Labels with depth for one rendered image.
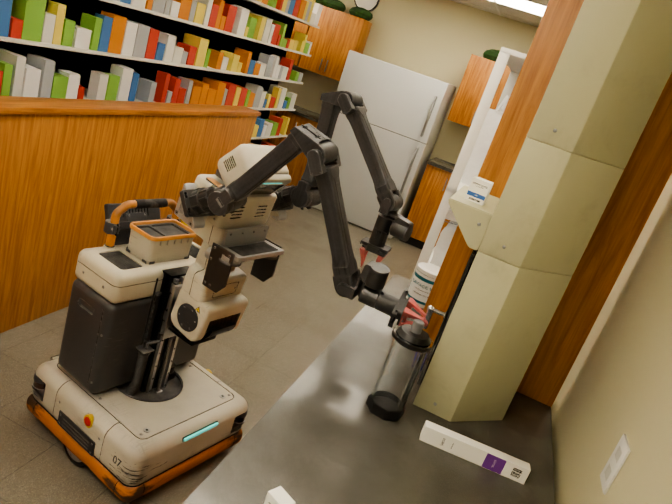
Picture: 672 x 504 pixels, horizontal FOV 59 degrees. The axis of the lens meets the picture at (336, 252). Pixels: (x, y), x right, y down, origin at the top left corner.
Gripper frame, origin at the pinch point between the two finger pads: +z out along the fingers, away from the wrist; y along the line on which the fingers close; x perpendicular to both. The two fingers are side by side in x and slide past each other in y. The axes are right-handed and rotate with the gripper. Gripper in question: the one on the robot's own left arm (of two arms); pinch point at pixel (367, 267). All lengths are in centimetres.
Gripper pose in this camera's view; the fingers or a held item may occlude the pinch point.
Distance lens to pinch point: 208.1
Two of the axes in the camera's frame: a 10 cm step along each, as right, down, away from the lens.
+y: 9.0, 3.9, -2.2
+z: -3.1, 9.0, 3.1
